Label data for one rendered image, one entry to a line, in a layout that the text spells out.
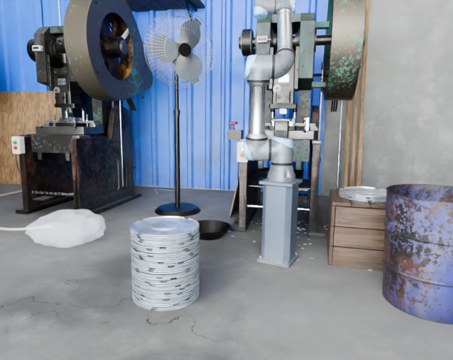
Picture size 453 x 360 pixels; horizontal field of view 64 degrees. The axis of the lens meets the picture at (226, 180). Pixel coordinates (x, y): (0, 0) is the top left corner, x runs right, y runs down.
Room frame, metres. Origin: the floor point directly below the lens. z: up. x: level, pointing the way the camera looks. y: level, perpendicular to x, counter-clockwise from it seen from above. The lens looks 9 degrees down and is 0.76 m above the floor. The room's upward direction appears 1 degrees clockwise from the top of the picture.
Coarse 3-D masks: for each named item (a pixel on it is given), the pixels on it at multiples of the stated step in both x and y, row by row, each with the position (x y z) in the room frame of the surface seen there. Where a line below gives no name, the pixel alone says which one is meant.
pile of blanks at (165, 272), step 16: (144, 240) 1.36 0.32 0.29; (160, 240) 1.35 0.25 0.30; (176, 240) 1.36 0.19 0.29; (192, 240) 1.42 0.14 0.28; (144, 256) 1.36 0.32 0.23; (160, 256) 1.35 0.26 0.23; (176, 256) 1.38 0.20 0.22; (192, 256) 1.42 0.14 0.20; (144, 272) 1.36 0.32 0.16; (160, 272) 1.36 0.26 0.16; (176, 272) 1.36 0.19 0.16; (192, 272) 1.42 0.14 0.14; (144, 288) 1.36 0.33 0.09; (160, 288) 1.35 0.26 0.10; (176, 288) 1.36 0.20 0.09; (192, 288) 1.42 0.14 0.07; (144, 304) 1.36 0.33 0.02; (160, 304) 1.35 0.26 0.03; (176, 304) 1.37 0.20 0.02
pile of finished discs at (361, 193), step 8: (344, 192) 1.94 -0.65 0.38; (352, 192) 1.97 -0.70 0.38; (360, 192) 1.95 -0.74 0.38; (368, 192) 1.94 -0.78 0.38; (376, 192) 1.95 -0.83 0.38; (384, 192) 1.98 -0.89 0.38; (360, 200) 1.87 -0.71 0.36; (368, 200) 1.85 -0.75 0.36; (376, 200) 1.85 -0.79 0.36; (384, 200) 1.85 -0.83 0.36
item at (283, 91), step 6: (294, 66) 2.59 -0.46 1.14; (288, 72) 2.60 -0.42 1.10; (294, 72) 2.60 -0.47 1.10; (282, 78) 2.61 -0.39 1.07; (288, 78) 2.60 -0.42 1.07; (276, 84) 2.61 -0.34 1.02; (282, 84) 2.61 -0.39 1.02; (288, 84) 2.60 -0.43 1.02; (276, 90) 2.60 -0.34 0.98; (282, 90) 2.61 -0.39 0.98; (288, 90) 2.60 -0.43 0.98; (276, 96) 2.58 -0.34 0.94; (282, 96) 2.58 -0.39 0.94; (288, 96) 2.56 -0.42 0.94; (276, 102) 2.59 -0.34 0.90; (282, 102) 2.58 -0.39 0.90; (288, 102) 2.57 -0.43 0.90
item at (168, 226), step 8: (160, 216) 1.63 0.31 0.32; (168, 216) 1.63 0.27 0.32; (176, 216) 1.63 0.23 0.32; (136, 224) 1.51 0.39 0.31; (144, 224) 1.51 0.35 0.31; (152, 224) 1.49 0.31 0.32; (160, 224) 1.49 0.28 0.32; (168, 224) 1.49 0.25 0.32; (176, 224) 1.49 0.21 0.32; (184, 224) 1.52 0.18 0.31; (192, 224) 1.52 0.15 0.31; (136, 232) 1.38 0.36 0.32; (144, 232) 1.40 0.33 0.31; (152, 232) 1.40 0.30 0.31; (160, 232) 1.40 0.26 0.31; (168, 232) 1.40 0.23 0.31; (176, 232) 1.40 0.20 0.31; (184, 232) 1.40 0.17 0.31
